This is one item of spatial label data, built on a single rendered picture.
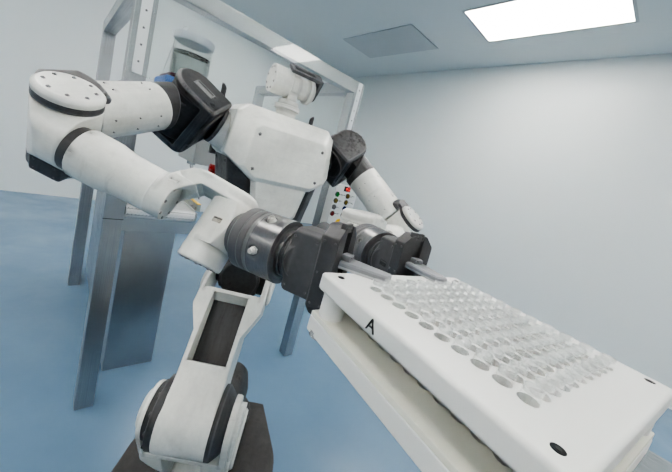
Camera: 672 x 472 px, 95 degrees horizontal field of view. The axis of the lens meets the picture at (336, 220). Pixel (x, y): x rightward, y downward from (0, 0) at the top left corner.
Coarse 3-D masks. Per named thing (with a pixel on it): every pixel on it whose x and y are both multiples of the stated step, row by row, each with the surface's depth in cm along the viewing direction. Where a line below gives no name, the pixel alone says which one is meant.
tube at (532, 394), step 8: (528, 384) 20; (536, 384) 20; (520, 392) 20; (528, 392) 20; (536, 392) 19; (544, 392) 20; (528, 400) 20; (536, 400) 19; (496, 456) 21; (504, 464) 20
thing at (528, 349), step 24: (408, 288) 33; (432, 288) 36; (456, 288) 38; (432, 312) 30; (456, 312) 32; (480, 312) 32; (504, 312) 34; (480, 336) 26; (504, 336) 27; (528, 336) 30; (552, 336) 30; (504, 360) 24; (528, 360) 24; (552, 360) 25; (576, 360) 28
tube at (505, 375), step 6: (498, 366) 21; (504, 366) 22; (510, 366) 22; (498, 372) 21; (504, 372) 21; (510, 372) 22; (516, 372) 21; (498, 378) 21; (504, 378) 21; (510, 378) 21; (516, 378) 21; (504, 384) 21; (510, 384) 21; (474, 438) 22
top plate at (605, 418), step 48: (336, 288) 31; (384, 336) 25; (432, 336) 25; (432, 384) 21; (480, 384) 20; (624, 384) 26; (480, 432) 18; (528, 432) 17; (576, 432) 18; (624, 432) 19
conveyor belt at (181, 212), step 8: (128, 208) 118; (136, 208) 120; (176, 208) 133; (184, 208) 137; (128, 216) 119; (136, 216) 121; (144, 216) 122; (152, 216) 124; (168, 216) 128; (176, 216) 130; (184, 216) 132; (192, 216) 134
